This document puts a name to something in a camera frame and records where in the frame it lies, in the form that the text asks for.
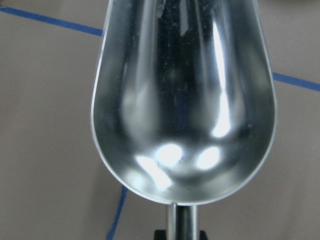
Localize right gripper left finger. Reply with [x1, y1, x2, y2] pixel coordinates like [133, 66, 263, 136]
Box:
[153, 227, 167, 240]

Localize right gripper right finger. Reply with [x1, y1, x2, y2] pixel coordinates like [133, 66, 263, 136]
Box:
[198, 228, 208, 240]

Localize metal ice scoop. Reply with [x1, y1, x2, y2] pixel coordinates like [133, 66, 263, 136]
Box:
[91, 0, 277, 240]

